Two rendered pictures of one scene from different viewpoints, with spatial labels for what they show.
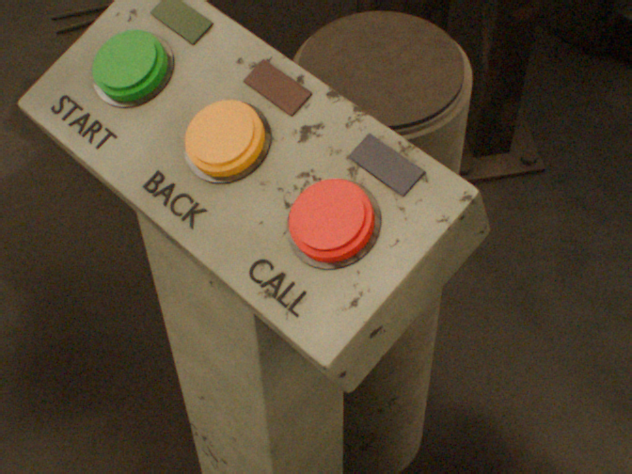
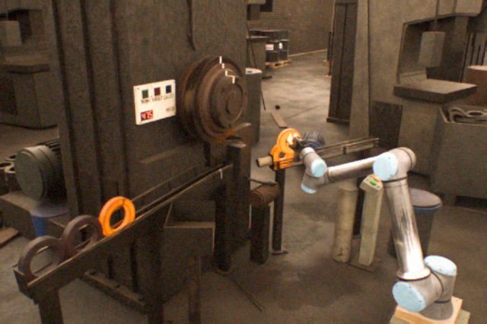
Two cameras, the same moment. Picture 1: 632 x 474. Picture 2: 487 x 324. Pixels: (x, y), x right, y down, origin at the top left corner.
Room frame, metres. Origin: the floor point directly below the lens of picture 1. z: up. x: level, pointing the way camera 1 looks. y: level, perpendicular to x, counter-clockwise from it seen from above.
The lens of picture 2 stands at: (1.70, 2.24, 1.58)
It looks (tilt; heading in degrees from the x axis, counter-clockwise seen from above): 20 degrees down; 257
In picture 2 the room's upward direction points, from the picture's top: 1 degrees clockwise
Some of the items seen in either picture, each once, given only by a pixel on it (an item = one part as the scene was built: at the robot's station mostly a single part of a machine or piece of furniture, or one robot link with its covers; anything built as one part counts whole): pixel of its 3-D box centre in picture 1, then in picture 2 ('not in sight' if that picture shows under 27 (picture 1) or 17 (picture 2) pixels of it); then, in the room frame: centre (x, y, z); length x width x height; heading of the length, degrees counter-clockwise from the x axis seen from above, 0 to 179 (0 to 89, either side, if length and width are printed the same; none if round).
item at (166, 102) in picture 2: not in sight; (156, 101); (1.67, 0.14, 1.15); 0.26 x 0.02 x 0.18; 44
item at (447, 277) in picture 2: not in sight; (437, 277); (0.38, 0.74, 0.37); 0.17 x 0.15 x 0.18; 23
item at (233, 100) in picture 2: not in sight; (230, 102); (1.28, 0.05, 1.11); 0.28 x 0.06 x 0.28; 44
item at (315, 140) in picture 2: not in sight; (311, 148); (0.00, -1.87, 0.17); 0.57 x 0.31 x 0.34; 64
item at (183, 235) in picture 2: not in sight; (192, 281); (1.55, 0.53, 0.36); 0.26 x 0.20 x 0.72; 79
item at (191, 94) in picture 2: not in sight; (215, 100); (1.34, -0.02, 1.11); 0.47 x 0.06 x 0.47; 44
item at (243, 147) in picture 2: not in sight; (237, 163); (1.18, -0.19, 0.68); 0.11 x 0.08 x 0.24; 134
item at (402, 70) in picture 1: (371, 291); (344, 223); (0.48, -0.04, 0.26); 0.12 x 0.12 x 0.52
